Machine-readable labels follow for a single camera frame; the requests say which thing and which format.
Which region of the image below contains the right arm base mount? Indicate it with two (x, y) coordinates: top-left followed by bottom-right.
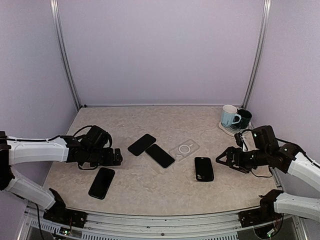
(238, 208), (282, 228)

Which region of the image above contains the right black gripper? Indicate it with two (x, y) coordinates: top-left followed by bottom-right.
(216, 145), (270, 173)

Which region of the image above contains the left aluminium frame post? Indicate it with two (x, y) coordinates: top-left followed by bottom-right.
(49, 0), (82, 111)

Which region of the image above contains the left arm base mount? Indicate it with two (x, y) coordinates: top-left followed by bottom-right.
(43, 208), (88, 229)

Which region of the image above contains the aluminium frame post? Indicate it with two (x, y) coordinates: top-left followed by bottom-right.
(49, 0), (82, 111)
(241, 0), (272, 109)

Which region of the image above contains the front aluminium rail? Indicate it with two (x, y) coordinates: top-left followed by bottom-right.
(17, 212), (308, 240)

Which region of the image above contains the dark mug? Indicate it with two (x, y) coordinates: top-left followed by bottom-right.
(233, 109), (253, 130)

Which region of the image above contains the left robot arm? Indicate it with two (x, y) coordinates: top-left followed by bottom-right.
(0, 125), (123, 223)

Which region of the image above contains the black phone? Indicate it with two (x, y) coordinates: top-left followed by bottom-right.
(127, 133), (156, 157)
(88, 167), (115, 200)

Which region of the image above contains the clear phone case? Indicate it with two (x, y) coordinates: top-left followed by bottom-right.
(169, 139), (200, 162)

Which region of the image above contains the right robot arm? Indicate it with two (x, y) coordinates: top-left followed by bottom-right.
(215, 125), (320, 227)

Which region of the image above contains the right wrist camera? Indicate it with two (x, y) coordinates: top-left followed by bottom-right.
(234, 132), (248, 152)

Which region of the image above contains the right aluminium frame post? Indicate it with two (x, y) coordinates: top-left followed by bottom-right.
(241, 0), (272, 109)

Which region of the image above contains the white coaster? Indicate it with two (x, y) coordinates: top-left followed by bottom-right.
(218, 122), (245, 137)

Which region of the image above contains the black case of phone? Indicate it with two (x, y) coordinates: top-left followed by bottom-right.
(194, 157), (214, 182)

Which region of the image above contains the phone from clear case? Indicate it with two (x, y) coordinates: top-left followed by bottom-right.
(145, 144), (175, 169)

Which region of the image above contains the light blue mug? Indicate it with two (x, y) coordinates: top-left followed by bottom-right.
(220, 104), (242, 128)

